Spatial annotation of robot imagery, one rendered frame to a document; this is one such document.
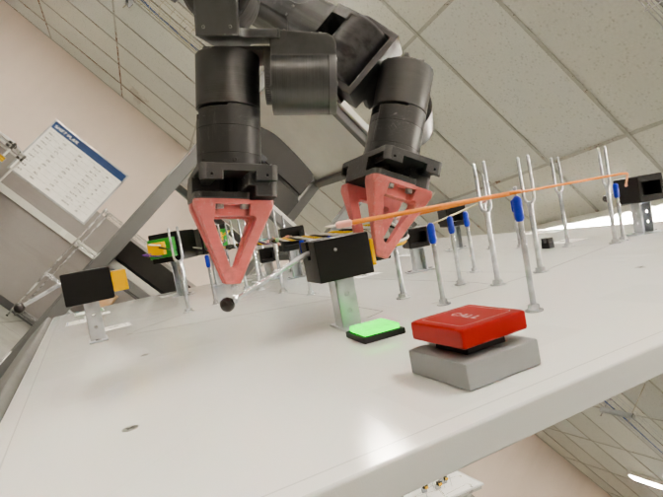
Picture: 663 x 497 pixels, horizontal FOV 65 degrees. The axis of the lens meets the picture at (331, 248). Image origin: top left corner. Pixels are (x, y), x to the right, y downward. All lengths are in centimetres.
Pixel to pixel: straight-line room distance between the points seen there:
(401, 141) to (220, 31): 20
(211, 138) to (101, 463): 27
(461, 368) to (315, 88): 27
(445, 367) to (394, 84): 32
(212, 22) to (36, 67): 848
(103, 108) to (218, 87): 816
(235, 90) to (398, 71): 17
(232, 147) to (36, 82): 840
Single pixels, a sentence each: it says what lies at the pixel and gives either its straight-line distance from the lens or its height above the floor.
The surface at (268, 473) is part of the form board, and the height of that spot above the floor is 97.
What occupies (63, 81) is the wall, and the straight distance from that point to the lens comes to 881.
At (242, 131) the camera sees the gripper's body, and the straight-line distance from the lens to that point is 46.
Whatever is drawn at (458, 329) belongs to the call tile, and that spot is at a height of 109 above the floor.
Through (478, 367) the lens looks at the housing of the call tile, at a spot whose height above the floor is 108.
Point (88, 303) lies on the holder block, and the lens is 79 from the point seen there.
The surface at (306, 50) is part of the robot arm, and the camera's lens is 48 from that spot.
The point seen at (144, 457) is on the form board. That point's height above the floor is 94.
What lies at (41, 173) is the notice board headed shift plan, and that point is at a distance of 839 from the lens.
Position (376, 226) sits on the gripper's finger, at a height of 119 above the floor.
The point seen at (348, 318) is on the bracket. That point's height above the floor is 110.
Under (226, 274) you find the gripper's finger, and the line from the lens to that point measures 46.
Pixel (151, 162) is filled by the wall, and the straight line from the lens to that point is 837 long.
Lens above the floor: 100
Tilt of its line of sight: 17 degrees up
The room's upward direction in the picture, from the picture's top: 36 degrees clockwise
